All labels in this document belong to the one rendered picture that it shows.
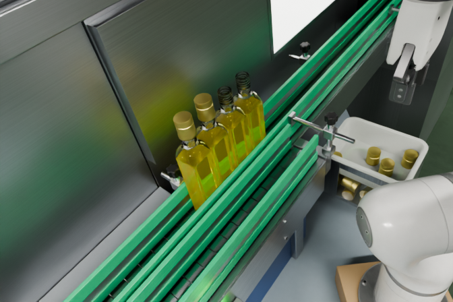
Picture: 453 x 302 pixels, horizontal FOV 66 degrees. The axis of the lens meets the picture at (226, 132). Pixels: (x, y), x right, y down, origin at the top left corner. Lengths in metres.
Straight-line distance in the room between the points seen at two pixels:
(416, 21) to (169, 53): 0.44
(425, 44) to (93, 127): 0.56
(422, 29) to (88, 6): 0.48
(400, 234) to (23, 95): 0.60
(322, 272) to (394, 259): 0.48
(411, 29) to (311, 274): 0.74
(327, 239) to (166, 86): 0.66
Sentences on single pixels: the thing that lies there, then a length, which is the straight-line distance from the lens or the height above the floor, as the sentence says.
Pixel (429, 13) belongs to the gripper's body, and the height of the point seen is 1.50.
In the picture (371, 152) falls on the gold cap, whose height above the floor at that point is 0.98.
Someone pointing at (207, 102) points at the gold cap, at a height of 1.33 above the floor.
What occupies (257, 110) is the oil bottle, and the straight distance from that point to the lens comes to 0.77.
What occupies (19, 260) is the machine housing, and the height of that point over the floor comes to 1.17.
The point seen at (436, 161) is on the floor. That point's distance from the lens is 2.42.
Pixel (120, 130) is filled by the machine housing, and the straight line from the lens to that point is 0.75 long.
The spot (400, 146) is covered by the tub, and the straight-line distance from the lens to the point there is 1.07.
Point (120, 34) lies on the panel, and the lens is 0.65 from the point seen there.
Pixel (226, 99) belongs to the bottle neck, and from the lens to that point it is 0.69.
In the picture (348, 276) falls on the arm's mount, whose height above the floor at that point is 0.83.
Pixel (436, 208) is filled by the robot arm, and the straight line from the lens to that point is 0.60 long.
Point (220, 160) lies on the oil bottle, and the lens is 0.73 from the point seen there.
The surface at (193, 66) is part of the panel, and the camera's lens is 0.79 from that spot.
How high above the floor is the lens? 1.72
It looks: 43 degrees down
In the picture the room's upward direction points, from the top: 12 degrees counter-clockwise
